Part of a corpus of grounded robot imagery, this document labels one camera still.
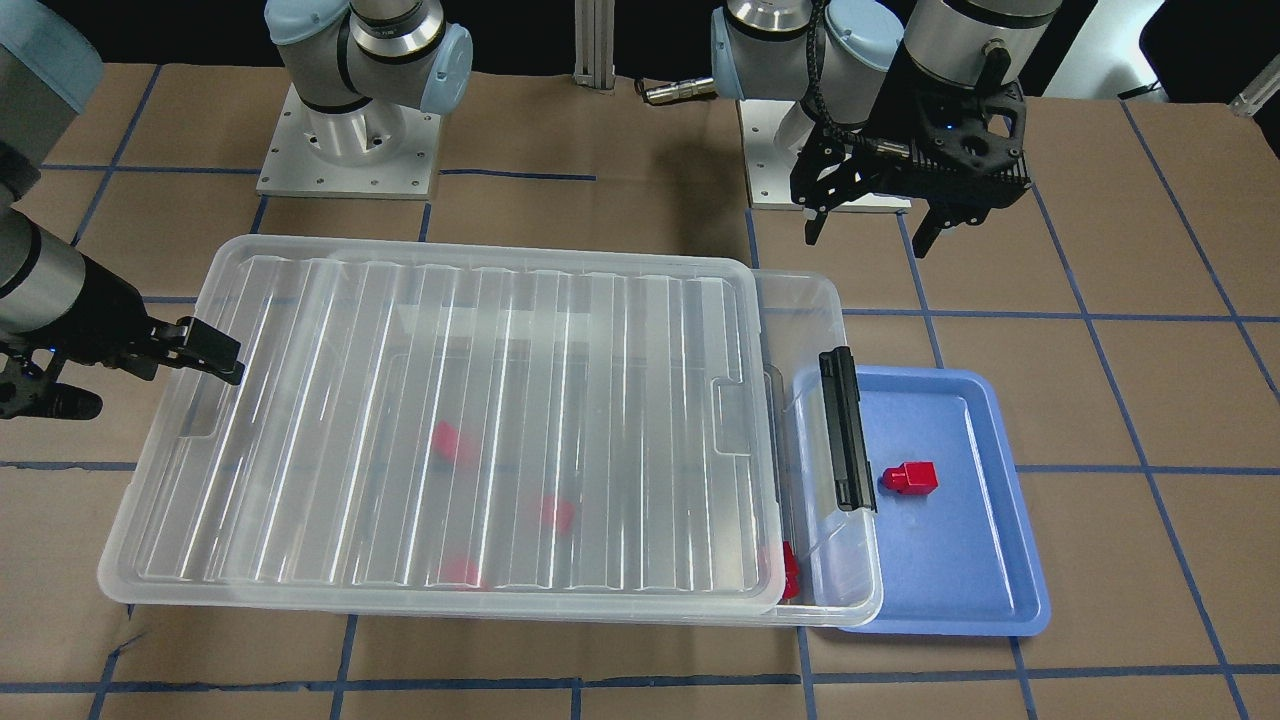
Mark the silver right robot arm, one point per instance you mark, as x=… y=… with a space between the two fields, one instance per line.
x=359 y=68

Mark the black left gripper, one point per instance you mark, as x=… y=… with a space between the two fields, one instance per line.
x=915 y=103

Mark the red block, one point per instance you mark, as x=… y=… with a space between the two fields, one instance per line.
x=460 y=573
x=450 y=444
x=791 y=573
x=557 y=513
x=911 y=478

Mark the aluminium frame post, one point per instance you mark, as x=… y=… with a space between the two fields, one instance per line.
x=593 y=41

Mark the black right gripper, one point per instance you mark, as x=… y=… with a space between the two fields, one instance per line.
x=102 y=318

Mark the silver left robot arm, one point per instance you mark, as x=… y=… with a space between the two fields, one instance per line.
x=761 y=49

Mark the clear plastic storage box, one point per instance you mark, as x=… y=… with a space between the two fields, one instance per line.
x=820 y=500

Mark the blue plastic tray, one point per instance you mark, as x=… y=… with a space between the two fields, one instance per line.
x=962 y=561

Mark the clear plastic box lid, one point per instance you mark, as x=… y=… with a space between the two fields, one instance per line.
x=450 y=430

